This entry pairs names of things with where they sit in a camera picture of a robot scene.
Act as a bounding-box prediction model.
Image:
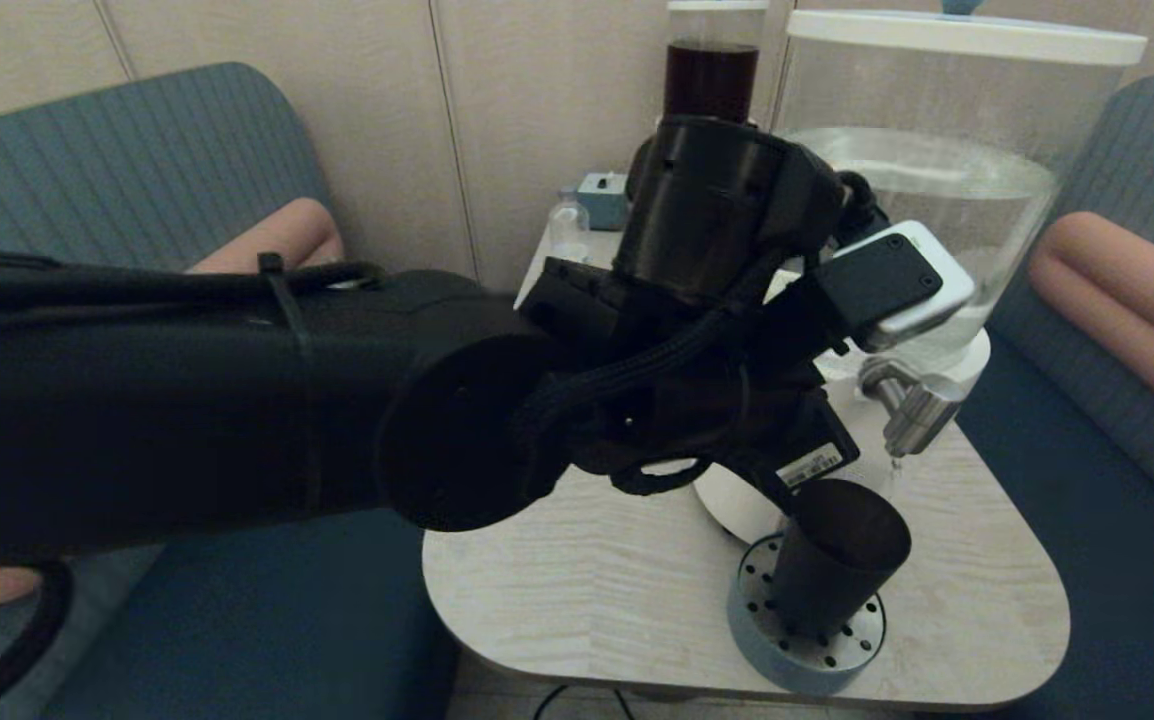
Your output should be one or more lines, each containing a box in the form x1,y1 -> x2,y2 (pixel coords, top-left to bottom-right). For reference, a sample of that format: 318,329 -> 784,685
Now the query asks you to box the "small dark tea dispenser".
664,0 -> 770,126

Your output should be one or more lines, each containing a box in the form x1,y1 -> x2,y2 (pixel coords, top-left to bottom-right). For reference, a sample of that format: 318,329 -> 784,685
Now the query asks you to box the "large white water dispenser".
692,10 -> 1148,546

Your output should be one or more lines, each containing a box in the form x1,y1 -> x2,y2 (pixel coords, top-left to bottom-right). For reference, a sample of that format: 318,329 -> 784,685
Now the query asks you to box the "large blue drip tray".
727,533 -> 888,696

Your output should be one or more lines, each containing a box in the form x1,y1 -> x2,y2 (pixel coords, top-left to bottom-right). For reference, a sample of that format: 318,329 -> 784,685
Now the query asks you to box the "black floor cable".
534,683 -> 635,720

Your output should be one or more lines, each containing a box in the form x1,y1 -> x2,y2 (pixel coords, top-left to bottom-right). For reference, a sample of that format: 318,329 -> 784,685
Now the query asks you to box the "small clear bottle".
549,195 -> 590,263

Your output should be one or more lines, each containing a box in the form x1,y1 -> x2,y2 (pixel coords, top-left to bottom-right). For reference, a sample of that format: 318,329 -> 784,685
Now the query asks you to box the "long pink bolster cushion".
0,197 -> 346,606

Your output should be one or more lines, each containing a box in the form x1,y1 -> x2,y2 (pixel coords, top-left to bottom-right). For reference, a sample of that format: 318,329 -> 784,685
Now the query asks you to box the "teal bench with snack packet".
0,62 -> 520,720

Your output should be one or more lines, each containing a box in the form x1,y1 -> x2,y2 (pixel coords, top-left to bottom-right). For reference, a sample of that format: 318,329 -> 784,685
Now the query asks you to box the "black plastic cup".
772,478 -> 913,641

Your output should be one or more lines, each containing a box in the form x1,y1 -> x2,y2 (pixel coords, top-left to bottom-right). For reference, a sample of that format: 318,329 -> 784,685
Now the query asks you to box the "silver water dispenser tap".
859,358 -> 968,458

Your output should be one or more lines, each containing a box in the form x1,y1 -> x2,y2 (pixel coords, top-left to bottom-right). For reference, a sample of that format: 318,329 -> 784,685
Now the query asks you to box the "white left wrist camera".
817,222 -> 976,353

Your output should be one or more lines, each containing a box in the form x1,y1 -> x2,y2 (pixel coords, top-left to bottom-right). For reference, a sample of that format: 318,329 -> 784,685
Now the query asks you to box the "small blue tissue box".
577,172 -> 632,231

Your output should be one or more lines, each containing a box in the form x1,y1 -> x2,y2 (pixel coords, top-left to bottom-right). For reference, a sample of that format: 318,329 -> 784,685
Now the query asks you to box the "empty teal bench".
942,72 -> 1154,720

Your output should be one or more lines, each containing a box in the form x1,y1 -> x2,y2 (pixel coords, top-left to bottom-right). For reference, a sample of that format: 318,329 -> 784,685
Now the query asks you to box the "black left camera cable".
837,170 -> 890,246

